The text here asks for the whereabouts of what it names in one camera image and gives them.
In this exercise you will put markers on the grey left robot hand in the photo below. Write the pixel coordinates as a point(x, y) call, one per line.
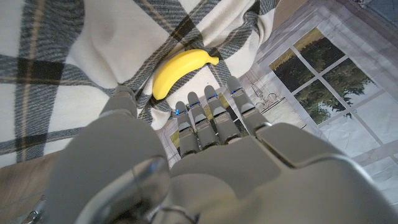
point(233, 180)

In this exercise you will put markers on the yellow toy banana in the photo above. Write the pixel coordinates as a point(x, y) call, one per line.
point(177, 70)

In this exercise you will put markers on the beige plaid scarf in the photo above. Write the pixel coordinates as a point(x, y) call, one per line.
point(109, 37)

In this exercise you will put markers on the printed window backdrop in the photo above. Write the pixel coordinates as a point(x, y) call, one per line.
point(357, 118)

